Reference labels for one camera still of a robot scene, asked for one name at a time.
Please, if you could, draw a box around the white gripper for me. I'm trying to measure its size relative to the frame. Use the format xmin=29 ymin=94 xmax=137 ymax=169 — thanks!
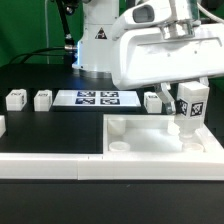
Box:
xmin=111 ymin=24 xmax=224 ymax=115

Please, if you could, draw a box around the white square table top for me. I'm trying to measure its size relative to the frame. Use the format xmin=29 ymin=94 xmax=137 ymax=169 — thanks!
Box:
xmin=103 ymin=114 xmax=224 ymax=154

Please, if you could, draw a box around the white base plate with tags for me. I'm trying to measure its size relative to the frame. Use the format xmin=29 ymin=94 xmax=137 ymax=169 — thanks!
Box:
xmin=53 ymin=90 xmax=141 ymax=107

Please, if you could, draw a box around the black cable on table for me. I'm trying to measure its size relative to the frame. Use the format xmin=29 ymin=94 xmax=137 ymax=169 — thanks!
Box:
xmin=7 ymin=46 xmax=78 ymax=65

